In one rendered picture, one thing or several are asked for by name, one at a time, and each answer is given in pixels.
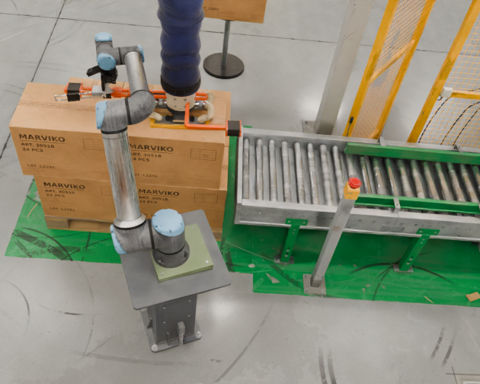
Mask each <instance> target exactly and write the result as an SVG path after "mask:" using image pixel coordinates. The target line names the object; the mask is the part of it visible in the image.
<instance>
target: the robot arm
mask: <svg viewBox="0 0 480 384"><path fill-rule="evenodd" d="M94 41H95V48H96V55H97V62H98V65H97V66H94V67H92V68H90V69H88V70H87V72H86V74H87V76H88V77H89V76H92V75H95V74H98V73H99V72H100V73H101V88H102V92H103V96H104V97H106V94H110V93H113V92H114V90H113V89H111V88H110V87H109V84H116V79H117V77H118V74H117V69H116V66H120V65H126V71H127V76H128V81H129V85H130V94H131V95H130V97H129V98H123V99H116V100H109V101H108V100H106V101H99V102H97V103H96V127H97V129H98V130H99V129H101V134H102V138H103V142H104V150H105V155H106V159H107V166H108V171H109V175H110V183H111V188H112V192H113V197H114V205H115V209H116V214H117V217H116V218H115V219H114V224H112V225H111V226H110V231H111V235H112V239H113V243H114V247H115V250H116V252H117V253H118V254H130V253H135V252H139V251H148V250H152V256H153V258H154V260H155V262H156V263H157V264H158V265H160V266H162V267H166V268H175V267H179V266H181V265H182V264H184V263H185V262H186V261H187V259H188V258H189V256H190V246H189V244H188V243H187V241H186V240H185V232H184V220H183V218H182V216H181V214H179V213H178V212H177V211H175V210H170V209H166V210H165V209H163V210H159V211H158V212H156V213H155V214H154V216H153V217H152V218H150V219H146V216H145V215H144V214H143V213H141V212H140V208H139V199H138V193H137V189H136V179H135V175H134V170H133V160H132V156H131V151H130V141H129V137H128V132H127V130H128V128H127V126H129V125H134V124H138V123H141V122H143V121H144V120H145V119H147V118H148V117H149V116H150V115H151V114H152V112H153V111H154V109H155V98H154V96H153V94H152V93H151V92H150V91H149V86H148V83H147V79H146V74H145V69H144V66H143V62H145V57H144V52H143V49H142V47H141V46H140V45H135V46H122V47H114V46H113V38H112V35H111V34H109V33H107V32H100V33H97V34H95V36H94Z"/></svg>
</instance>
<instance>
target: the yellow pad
mask: <svg viewBox="0 0 480 384"><path fill-rule="evenodd" d="M160 115H161V116H162V119H161V120H160V121H157V120H155V119H153V118H151V120H150V127H152V128H171V129H187V127H184V122H173V115H165V114H160ZM198 117H199V116H189V124H202V125H209V124H210V121H209V120H208V121H205V122H204V123H199V121H198Z"/></svg>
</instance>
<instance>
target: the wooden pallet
mask: <svg viewBox="0 0 480 384"><path fill-rule="evenodd" d="M44 217H45V220H46V224H47V228H48V229H63V230H74V231H84V232H105V233H111V231H110V226H111V225H112V224H114V221H113V220H104V219H84V218H74V217H63V216H45V215H44ZM211 229H212V232H213V235H214V237H215V240H216V241H221V238H222V229H218V228H211Z"/></svg>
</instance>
